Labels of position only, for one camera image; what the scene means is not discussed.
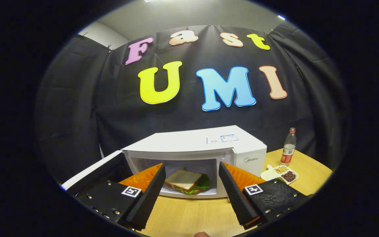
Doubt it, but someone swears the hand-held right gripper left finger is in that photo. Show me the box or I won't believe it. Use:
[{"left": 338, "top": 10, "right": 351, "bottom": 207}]
[{"left": 78, "top": 163, "right": 166, "bottom": 231}]

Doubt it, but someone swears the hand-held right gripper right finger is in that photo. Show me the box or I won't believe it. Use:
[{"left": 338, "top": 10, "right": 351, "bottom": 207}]
[{"left": 218, "top": 161, "right": 310, "bottom": 230}]

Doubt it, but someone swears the sandwich with lettuce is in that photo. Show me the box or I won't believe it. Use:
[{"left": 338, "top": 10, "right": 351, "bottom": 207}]
[{"left": 164, "top": 169, "right": 211, "bottom": 195}]

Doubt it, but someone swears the white microwave oven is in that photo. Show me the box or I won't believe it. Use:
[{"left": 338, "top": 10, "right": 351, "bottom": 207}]
[{"left": 61, "top": 125, "right": 267, "bottom": 199}]

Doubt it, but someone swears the white divided snack tray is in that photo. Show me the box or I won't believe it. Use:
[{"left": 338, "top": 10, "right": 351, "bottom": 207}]
[{"left": 260, "top": 164, "right": 299, "bottom": 185}]

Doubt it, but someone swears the clear bottle with red label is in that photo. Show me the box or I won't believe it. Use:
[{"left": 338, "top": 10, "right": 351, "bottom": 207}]
[{"left": 280, "top": 127, "right": 297, "bottom": 166}]

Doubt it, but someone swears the black backdrop cloth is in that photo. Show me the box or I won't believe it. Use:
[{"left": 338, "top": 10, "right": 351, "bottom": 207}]
[{"left": 37, "top": 21, "right": 349, "bottom": 185}]

